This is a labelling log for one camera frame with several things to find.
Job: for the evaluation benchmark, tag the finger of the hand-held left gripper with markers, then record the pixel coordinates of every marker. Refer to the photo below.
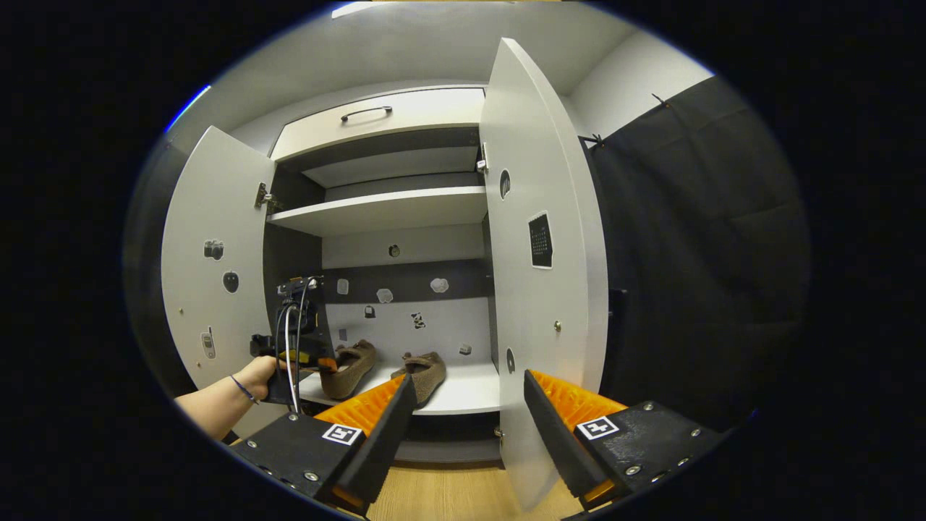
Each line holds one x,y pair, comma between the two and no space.
327,365

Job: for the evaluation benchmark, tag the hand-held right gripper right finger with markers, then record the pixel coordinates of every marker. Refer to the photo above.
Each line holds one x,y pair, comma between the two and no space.
553,441

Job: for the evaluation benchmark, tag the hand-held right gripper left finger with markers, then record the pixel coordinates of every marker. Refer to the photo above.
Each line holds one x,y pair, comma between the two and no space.
383,441

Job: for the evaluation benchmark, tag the brown fuzzy shoe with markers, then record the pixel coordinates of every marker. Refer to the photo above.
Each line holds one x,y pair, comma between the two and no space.
354,373
430,373

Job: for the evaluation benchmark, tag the white shoe cabinet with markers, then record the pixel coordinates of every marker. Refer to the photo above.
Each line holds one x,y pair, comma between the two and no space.
463,391

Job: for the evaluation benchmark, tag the white shoe cabinet door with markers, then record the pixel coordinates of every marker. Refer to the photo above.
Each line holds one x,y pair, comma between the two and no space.
217,304
542,325

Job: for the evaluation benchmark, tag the white cabinet drawer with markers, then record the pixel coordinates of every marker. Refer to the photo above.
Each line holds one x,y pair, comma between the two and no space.
434,108

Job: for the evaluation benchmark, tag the thin blue wristband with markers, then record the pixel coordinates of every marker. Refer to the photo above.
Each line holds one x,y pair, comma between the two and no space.
244,389

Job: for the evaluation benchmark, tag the black backdrop cloth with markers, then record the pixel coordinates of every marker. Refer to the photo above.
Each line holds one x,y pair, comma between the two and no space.
694,253

